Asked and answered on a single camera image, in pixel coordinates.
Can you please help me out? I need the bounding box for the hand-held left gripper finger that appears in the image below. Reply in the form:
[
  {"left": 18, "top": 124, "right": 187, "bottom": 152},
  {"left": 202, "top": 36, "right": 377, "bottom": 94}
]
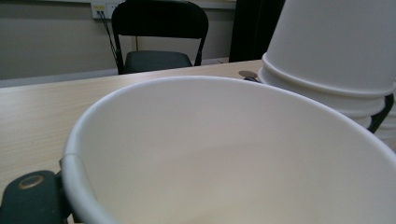
[{"left": 0, "top": 170, "right": 73, "bottom": 224}]

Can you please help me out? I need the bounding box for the white paper drinking cup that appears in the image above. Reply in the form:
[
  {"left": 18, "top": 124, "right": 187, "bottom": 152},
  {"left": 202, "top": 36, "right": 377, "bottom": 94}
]
[{"left": 60, "top": 75, "right": 396, "bottom": 224}]

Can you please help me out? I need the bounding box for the black folding chair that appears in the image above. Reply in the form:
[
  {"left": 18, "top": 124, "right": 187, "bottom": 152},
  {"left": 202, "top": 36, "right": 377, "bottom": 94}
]
[{"left": 110, "top": 0, "right": 210, "bottom": 76}]

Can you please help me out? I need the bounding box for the round black table grommet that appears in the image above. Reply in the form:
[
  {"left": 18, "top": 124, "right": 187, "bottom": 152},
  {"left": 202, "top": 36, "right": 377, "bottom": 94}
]
[{"left": 238, "top": 70, "right": 259, "bottom": 79}]

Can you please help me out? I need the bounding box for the black curtain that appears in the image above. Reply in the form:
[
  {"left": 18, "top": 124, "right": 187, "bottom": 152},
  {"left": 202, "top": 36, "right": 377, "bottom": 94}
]
[{"left": 228, "top": 0, "right": 287, "bottom": 63}]

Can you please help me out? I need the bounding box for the black outlet cable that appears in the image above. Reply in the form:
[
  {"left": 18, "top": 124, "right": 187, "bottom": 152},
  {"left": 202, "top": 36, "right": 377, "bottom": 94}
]
[{"left": 97, "top": 10, "right": 121, "bottom": 64}]

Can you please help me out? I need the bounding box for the white wall outlet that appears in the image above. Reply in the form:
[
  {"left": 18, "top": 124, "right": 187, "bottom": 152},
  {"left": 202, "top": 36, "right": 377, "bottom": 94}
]
[{"left": 91, "top": 1, "right": 126, "bottom": 20}]

